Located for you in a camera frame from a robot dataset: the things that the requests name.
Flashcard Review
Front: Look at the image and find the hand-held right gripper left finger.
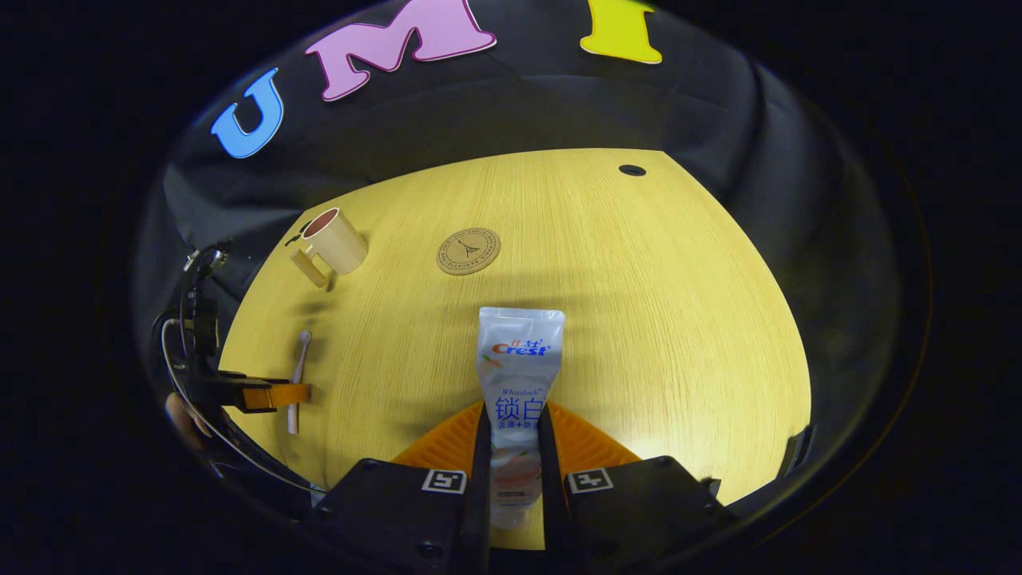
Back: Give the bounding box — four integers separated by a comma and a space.
303, 399, 492, 575

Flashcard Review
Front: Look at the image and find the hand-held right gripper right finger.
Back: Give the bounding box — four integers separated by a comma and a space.
537, 402, 735, 572

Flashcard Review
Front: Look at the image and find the white toothbrush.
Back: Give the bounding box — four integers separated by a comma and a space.
287, 330, 312, 436

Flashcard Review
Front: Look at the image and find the white toothpaste tube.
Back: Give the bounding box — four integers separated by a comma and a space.
476, 307, 566, 529

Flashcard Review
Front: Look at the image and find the beige cup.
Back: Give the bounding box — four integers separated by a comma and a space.
288, 208, 369, 289

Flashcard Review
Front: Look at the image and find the round brown coaster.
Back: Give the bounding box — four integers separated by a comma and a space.
436, 227, 502, 276

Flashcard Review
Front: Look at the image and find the black backdrop cloth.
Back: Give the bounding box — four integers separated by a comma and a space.
132, 0, 903, 496

